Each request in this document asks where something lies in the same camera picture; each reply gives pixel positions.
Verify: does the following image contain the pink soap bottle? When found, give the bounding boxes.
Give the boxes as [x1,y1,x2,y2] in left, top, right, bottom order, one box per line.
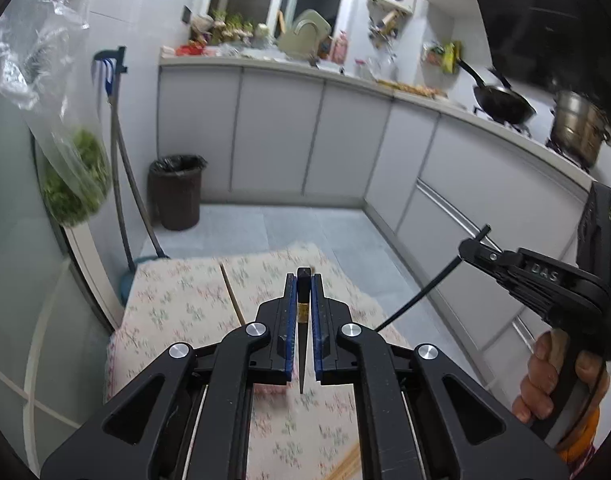
[330,30,349,65]

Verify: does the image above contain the clear glass jug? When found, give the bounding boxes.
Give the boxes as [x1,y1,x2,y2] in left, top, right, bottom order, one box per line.
[358,56,394,81]

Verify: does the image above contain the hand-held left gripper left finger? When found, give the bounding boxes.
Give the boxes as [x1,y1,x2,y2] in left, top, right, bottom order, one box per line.
[40,272,296,480]

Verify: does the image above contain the brown chopped food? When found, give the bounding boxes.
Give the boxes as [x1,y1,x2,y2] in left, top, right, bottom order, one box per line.
[377,79,449,99]

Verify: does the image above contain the person's right hand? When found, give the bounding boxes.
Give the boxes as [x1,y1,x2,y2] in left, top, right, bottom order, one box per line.
[513,331,611,424]

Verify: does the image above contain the metal kitchen faucet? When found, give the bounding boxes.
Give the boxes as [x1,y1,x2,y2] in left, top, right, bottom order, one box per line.
[294,20,321,66]

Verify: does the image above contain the plastic bag of greens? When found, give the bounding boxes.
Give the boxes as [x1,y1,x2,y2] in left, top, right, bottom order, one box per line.
[0,0,114,226]

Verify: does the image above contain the mop with grey pole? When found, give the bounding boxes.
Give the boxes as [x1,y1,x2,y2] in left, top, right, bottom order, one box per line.
[116,110,167,260]
[106,72,172,307]

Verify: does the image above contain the row of sprouting plants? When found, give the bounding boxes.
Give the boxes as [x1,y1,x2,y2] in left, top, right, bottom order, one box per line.
[207,8,269,44]

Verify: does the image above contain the pale green cutting board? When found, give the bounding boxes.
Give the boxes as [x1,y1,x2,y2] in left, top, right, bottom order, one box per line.
[277,8,333,59]

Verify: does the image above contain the floral tablecloth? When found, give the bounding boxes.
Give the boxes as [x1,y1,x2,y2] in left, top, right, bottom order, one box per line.
[102,242,422,480]

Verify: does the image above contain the tan bamboo chopstick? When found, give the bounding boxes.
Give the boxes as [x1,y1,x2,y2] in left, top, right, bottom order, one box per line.
[220,263,246,326]

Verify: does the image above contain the dark chopstick with gold band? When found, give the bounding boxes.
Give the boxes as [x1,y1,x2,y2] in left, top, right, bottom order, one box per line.
[375,224,493,334]

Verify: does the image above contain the kitchen knife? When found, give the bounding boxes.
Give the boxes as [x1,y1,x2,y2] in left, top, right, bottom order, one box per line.
[296,266,314,395]

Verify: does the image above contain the white kitchen countertop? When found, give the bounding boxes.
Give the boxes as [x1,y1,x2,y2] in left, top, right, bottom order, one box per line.
[158,52,595,194]

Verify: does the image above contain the bunch of bamboo chopsticks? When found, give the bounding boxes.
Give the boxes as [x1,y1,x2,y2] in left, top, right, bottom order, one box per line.
[327,440,363,480]

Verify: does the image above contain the hanging kitchen utensils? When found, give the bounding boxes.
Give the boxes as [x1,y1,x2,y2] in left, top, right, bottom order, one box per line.
[369,7,401,49]

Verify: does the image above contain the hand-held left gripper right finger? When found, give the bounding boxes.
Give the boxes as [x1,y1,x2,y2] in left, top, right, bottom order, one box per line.
[310,272,572,480]

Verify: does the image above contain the yellow green packets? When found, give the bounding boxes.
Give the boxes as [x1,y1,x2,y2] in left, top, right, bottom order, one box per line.
[425,41,464,75]

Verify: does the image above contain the black range hood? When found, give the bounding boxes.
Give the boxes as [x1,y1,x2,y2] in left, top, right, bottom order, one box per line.
[467,0,611,107]

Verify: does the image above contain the black wok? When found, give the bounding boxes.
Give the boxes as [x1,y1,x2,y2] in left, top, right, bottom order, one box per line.
[455,57,537,127]

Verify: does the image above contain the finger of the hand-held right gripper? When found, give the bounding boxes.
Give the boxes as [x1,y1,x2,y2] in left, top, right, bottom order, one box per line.
[458,237,552,322]

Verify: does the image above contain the frosted glass door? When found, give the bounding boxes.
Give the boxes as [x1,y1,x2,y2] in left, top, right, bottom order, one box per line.
[0,5,127,480]

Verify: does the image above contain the dark trash bin with liner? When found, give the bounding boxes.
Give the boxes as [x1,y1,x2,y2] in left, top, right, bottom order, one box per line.
[147,154,208,232]

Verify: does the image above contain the stainless steel pot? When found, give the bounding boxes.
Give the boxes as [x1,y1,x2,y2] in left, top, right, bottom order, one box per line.
[549,90,611,169]

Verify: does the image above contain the black mop holder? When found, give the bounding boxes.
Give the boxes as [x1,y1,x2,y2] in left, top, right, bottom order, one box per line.
[94,46,129,75]

